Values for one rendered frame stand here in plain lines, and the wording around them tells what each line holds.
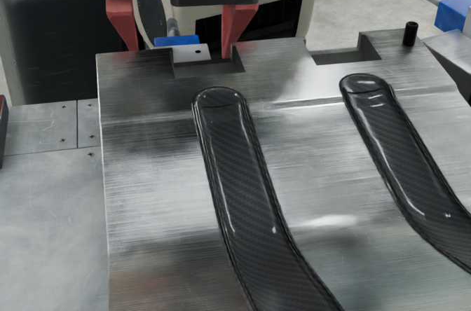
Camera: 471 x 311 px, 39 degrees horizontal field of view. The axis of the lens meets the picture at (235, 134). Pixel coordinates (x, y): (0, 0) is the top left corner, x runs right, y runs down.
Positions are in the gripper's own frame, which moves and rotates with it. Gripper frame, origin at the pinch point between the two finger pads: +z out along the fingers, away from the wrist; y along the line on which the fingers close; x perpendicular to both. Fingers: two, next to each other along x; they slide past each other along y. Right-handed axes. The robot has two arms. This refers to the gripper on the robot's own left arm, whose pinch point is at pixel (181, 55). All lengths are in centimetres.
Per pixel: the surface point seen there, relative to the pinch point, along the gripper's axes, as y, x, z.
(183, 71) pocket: -0.4, -6.1, -2.3
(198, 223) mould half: -1.3, -24.2, -3.5
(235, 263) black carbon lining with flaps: 0.2, -28.0, -4.2
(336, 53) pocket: 12.3, -5.7, -2.9
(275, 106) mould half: 5.3, -14.2, -4.1
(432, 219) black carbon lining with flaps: 12.5, -25.5, -3.3
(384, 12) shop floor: 89, 158, 83
